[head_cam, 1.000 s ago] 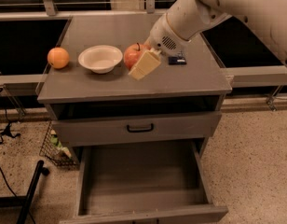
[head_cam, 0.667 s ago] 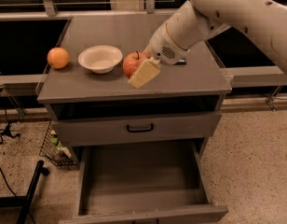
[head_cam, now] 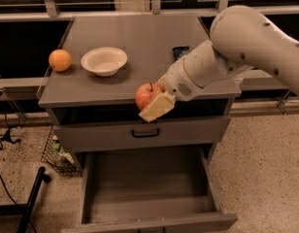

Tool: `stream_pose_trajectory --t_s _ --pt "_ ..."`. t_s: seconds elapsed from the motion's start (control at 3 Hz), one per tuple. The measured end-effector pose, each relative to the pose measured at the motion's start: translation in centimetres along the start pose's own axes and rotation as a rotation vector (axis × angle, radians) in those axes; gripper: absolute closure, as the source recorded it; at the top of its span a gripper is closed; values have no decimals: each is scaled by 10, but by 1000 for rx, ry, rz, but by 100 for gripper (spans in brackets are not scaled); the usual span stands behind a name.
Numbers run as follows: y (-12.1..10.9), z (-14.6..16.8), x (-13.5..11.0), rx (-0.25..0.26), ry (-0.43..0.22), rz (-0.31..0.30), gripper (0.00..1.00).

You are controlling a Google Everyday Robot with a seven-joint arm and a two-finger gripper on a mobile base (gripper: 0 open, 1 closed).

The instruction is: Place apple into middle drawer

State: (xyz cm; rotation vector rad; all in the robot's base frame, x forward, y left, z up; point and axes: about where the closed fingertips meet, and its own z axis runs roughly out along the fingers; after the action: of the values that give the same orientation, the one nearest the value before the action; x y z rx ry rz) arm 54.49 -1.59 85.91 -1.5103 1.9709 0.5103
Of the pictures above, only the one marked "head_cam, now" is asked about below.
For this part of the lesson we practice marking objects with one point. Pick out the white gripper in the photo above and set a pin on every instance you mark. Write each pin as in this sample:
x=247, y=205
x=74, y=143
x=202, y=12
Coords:
x=178, y=79

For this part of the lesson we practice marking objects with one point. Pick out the red apple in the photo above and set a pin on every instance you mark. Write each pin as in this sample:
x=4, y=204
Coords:
x=145, y=92

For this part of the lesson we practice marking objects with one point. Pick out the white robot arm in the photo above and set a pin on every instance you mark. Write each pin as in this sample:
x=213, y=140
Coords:
x=240, y=38

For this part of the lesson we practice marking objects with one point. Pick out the closed grey top drawer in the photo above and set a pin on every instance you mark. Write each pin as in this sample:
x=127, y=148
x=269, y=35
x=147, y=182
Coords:
x=138, y=135

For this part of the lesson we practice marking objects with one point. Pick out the grey drawer cabinet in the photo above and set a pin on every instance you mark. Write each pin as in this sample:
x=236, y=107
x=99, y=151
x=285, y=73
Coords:
x=78, y=96

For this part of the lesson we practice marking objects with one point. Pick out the open grey middle drawer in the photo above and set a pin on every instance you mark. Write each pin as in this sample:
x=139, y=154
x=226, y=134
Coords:
x=156, y=190

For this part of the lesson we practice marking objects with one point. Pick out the dark blue snack packet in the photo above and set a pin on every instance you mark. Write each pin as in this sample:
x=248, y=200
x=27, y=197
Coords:
x=179, y=52

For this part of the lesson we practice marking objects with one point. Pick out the white paper bowl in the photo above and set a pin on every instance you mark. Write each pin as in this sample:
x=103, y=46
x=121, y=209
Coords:
x=104, y=62

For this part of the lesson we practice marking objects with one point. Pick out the orange fruit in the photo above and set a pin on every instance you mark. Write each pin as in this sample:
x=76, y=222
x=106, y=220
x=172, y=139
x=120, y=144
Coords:
x=60, y=60

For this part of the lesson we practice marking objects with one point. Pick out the black stand leg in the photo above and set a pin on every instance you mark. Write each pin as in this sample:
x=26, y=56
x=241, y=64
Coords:
x=25, y=210

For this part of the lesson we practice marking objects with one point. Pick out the black wire basket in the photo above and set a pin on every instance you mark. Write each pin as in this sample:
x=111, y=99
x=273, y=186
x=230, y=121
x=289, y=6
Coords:
x=57, y=158

